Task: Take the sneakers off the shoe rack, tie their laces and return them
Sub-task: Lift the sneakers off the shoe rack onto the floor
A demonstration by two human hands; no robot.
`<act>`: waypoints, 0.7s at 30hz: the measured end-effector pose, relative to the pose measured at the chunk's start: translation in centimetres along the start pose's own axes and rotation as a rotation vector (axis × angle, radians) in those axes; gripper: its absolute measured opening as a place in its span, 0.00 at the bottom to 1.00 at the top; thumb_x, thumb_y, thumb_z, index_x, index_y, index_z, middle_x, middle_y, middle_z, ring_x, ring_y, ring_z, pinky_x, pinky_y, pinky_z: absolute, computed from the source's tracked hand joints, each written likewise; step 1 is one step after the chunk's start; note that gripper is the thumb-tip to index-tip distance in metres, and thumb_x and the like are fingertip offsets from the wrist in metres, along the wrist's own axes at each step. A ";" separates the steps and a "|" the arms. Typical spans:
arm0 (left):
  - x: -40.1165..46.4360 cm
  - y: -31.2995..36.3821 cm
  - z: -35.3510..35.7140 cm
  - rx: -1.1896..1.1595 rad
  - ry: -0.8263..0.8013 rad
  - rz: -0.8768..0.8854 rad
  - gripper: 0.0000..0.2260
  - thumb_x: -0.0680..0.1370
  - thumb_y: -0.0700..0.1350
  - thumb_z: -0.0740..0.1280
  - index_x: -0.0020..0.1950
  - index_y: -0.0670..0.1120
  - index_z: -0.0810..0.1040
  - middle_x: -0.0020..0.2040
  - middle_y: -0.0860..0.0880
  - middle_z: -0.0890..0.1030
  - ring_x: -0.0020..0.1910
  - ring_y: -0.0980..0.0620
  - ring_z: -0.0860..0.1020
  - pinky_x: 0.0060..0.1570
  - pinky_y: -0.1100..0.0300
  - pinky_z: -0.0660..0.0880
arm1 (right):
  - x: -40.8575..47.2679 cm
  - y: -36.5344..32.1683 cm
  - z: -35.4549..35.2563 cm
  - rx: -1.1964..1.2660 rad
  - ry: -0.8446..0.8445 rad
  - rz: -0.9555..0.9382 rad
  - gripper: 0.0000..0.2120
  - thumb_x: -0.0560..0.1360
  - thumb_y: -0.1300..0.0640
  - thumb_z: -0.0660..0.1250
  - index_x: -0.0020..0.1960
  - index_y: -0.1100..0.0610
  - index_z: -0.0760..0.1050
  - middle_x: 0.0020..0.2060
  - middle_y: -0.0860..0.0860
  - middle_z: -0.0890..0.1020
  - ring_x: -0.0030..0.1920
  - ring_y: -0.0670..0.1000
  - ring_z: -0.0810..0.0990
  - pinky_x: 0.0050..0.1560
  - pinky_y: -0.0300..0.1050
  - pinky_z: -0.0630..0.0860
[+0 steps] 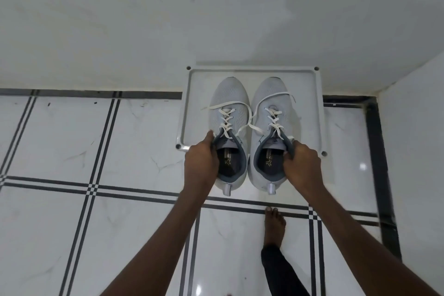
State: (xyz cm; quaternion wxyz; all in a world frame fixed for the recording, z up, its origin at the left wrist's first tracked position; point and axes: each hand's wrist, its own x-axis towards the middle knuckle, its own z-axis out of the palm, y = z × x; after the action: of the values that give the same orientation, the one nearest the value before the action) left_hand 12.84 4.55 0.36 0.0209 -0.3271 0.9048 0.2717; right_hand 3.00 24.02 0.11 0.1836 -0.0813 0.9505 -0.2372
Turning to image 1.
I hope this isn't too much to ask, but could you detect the person's right hand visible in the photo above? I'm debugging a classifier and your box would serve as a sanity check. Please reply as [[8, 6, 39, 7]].
[[282, 140, 322, 198]]

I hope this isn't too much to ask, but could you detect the person's left hand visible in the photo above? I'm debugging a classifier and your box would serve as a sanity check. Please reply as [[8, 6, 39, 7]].
[[183, 130, 220, 200]]

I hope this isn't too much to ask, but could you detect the light grey lace-up sneaker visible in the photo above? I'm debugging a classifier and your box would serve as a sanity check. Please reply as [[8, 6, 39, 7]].
[[199, 77, 252, 197], [243, 77, 298, 196]]

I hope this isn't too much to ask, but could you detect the person's right forearm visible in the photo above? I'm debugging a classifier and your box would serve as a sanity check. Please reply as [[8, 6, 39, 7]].
[[298, 185, 444, 296]]

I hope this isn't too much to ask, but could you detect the person's left forearm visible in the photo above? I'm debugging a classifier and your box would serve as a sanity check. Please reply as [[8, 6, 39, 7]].
[[103, 192, 211, 296]]

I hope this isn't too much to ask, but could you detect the white plastic shoe tray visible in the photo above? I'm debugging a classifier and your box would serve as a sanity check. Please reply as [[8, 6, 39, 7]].
[[175, 65, 329, 158]]

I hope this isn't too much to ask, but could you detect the person's bare foot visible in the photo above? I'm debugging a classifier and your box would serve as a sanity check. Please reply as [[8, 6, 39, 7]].
[[263, 206, 287, 248]]

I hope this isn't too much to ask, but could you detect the person's black trouser leg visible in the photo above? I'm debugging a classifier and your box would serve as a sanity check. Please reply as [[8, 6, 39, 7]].
[[260, 244, 311, 296]]

